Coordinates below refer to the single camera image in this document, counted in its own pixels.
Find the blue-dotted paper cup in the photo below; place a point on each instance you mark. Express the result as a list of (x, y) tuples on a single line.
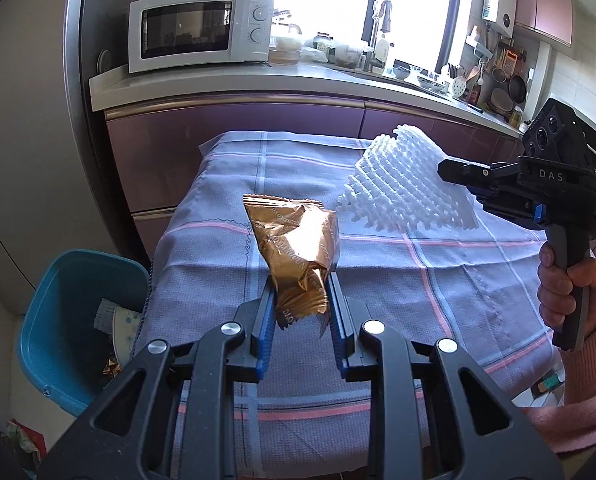
[(125, 324)]

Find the glass kettle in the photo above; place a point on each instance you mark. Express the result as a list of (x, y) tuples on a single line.
[(285, 40)]

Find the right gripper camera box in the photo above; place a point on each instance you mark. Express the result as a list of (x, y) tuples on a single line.
[(556, 134)]

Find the white water heater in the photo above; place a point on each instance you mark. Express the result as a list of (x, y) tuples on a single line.
[(500, 15)]

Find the purple kitchen cabinets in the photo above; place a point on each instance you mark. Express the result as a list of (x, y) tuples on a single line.
[(158, 146)]

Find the pink upper cabinet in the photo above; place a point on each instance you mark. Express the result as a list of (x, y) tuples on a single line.
[(550, 19)]

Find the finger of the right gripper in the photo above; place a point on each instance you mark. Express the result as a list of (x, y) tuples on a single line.
[(478, 178)]

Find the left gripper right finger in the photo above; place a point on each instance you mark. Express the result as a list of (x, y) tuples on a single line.
[(434, 412)]

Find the white foam fruit net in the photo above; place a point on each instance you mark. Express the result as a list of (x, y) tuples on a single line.
[(104, 316)]

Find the pink sleeve forearm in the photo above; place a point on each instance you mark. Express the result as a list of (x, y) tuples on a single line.
[(572, 426)]

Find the kitchen faucet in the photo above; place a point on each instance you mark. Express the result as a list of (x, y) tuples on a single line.
[(379, 44)]

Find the person's right hand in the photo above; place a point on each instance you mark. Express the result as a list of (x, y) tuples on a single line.
[(556, 286)]

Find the gold foil snack wrapper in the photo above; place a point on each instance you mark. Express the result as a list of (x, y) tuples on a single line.
[(299, 241)]

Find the white microwave oven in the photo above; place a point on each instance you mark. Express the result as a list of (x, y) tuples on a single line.
[(167, 34)]

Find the white countertop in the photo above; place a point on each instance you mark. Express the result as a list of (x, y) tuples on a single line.
[(122, 93)]

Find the blue trash bin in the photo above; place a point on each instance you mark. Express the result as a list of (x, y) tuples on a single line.
[(59, 350)]

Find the silver refrigerator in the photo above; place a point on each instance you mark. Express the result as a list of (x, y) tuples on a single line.
[(95, 42)]

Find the plaid grey tablecloth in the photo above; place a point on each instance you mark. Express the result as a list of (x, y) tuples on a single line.
[(476, 286)]

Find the hanging frying pan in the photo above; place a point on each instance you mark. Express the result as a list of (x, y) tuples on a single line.
[(517, 89)]

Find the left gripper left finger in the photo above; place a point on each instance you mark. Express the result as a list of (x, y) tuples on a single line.
[(170, 413)]

